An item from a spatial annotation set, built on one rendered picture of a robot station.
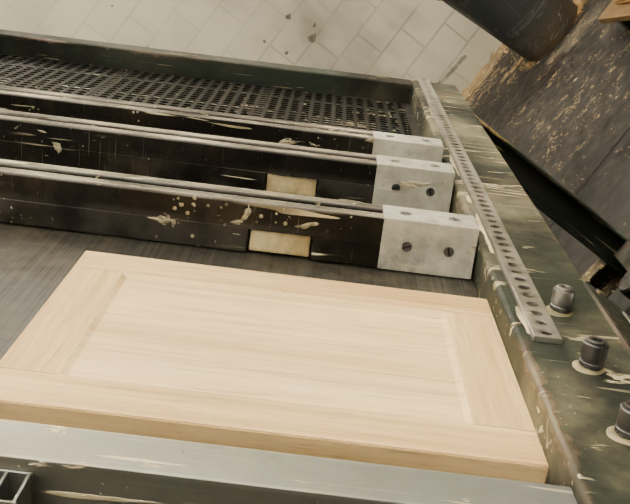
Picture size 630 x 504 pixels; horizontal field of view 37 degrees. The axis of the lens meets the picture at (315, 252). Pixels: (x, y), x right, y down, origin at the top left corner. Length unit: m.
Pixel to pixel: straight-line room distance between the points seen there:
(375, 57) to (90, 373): 5.47
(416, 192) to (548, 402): 0.71
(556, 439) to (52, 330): 0.48
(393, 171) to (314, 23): 4.74
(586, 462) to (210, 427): 0.31
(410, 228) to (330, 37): 5.03
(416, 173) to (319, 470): 0.86
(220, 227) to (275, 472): 0.58
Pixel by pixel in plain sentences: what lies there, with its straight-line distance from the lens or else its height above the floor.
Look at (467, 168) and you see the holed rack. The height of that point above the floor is 0.88.
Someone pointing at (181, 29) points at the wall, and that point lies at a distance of 6.21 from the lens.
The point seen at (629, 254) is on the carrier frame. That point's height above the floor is 0.18.
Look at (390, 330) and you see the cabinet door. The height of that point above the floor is 0.99.
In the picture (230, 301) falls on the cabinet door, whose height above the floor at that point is 1.15.
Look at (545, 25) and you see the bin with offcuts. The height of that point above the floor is 0.12.
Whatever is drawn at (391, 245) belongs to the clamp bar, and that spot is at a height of 1.00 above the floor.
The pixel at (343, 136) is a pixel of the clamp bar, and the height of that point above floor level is 1.07.
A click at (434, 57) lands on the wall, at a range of 6.34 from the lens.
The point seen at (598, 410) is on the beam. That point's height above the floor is 0.87.
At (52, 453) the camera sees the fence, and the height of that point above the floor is 1.23.
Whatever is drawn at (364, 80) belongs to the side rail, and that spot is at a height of 1.01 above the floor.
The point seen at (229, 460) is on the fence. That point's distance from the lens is 0.73.
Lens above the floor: 1.30
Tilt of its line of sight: 10 degrees down
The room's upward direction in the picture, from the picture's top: 53 degrees counter-clockwise
